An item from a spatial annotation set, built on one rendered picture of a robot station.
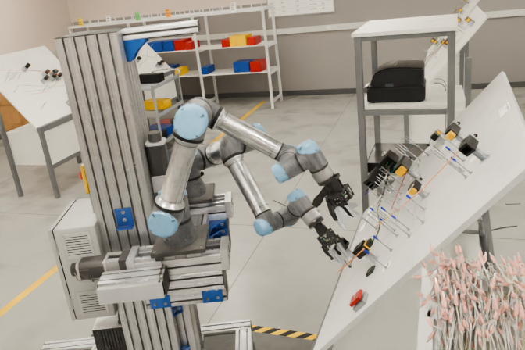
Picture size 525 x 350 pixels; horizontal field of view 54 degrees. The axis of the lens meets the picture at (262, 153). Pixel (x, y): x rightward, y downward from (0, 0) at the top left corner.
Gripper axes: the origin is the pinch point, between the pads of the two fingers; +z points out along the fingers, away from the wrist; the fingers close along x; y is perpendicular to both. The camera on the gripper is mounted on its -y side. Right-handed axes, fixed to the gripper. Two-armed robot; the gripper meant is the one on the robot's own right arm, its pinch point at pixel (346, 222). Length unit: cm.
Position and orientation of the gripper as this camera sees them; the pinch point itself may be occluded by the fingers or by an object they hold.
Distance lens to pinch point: 197.8
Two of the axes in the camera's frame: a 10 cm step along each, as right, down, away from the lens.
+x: 4.6, -5.0, 7.4
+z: 5.2, 8.2, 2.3
